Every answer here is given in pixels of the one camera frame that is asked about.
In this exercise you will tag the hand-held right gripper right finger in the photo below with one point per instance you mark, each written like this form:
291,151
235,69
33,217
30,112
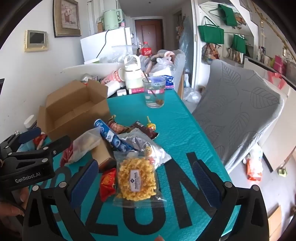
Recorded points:
205,185

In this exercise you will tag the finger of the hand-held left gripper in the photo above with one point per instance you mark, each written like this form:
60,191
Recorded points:
57,144
30,134

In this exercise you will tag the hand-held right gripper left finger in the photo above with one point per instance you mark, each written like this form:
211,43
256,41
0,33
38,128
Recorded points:
85,183

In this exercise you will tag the clear zip bag of biscuits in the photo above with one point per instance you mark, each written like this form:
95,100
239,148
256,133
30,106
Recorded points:
85,141

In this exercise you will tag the brown cardboard box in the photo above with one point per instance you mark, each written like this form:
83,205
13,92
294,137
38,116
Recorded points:
69,102

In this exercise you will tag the clear bag of yellow pasta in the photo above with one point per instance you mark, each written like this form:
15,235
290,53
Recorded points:
136,180

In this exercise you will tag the blue tablet tube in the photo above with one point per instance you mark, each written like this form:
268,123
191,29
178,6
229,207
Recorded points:
108,134

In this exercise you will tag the silver foil packet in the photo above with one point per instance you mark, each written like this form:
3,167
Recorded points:
138,141

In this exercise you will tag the brown chocolate packet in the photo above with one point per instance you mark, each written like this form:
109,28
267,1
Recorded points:
144,129

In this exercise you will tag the yellow green lollipop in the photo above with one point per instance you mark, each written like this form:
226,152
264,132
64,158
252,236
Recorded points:
152,126

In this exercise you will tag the person's left hand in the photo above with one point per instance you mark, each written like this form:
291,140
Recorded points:
11,209

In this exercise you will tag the red patterned snack packet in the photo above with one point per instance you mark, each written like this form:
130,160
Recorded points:
38,141

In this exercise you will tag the red striped packet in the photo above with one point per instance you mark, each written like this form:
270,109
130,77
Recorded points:
67,154

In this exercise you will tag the small brown carton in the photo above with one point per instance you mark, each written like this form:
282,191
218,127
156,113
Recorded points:
104,155

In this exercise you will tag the orange packet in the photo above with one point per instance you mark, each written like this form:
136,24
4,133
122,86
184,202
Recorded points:
254,170

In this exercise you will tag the cereal packet with green edge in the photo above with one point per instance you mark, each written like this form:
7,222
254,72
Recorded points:
115,127

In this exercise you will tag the metal bowl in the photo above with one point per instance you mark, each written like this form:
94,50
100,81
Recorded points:
85,77

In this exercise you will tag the white tissue roll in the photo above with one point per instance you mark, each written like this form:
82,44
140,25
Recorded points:
113,88

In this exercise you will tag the white charger plug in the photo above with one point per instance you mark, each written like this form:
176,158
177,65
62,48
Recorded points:
121,92

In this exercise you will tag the white foam board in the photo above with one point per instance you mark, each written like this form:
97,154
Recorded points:
92,68

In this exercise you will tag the grey leaf pattern chair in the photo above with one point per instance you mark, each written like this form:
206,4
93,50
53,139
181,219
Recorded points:
179,67
235,106

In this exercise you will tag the pink panda paper cup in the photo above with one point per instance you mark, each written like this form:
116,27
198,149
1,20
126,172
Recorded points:
109,77

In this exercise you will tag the pink tablet tube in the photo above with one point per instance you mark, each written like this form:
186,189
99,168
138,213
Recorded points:
136,90

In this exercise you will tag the metal spoon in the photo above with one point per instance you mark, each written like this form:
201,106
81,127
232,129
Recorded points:
159,101

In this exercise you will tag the white fridge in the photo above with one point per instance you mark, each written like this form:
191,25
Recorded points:
92,48

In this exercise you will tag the clear glass cup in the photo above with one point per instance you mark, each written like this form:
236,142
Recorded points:
153,92

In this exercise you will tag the blue patterned packet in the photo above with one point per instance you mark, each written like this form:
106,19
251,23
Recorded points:
168,82

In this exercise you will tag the white plastic bag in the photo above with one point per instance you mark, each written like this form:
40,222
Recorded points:
164,67

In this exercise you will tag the red soda bottle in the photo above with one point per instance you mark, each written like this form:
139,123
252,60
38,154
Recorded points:
146,49

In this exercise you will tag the printed colourful hanging bag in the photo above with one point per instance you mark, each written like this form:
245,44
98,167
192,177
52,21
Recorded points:
210,54

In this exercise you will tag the pink plush toy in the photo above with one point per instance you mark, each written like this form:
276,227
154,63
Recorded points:
167,54

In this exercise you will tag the light green electric kettle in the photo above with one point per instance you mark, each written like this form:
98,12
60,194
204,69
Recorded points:
112,19

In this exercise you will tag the brown wooden door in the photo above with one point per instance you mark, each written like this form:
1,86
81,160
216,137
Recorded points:
149,32

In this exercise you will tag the gold wall control panel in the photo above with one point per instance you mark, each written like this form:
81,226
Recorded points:
35,39

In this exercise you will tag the framed wall picture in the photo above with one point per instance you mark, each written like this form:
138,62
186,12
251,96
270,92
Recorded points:
67,18

